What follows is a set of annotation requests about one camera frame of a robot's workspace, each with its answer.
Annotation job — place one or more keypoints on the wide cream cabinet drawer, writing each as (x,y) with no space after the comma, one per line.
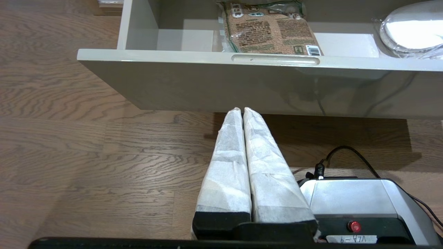
(207,86)

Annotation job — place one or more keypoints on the red emergency stop button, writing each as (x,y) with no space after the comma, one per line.
(354,226)

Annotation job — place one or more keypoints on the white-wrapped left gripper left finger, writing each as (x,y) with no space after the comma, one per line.
(226,173)

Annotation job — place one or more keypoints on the brown printed snack packet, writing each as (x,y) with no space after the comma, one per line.
(270,31)

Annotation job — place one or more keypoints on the bagged white slippers showing soles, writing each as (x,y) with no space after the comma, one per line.
(412,31)

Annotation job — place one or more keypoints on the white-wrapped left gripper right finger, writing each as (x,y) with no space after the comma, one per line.
(273,180)

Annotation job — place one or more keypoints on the white handwritten label sticker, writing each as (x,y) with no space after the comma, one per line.
(351,239)

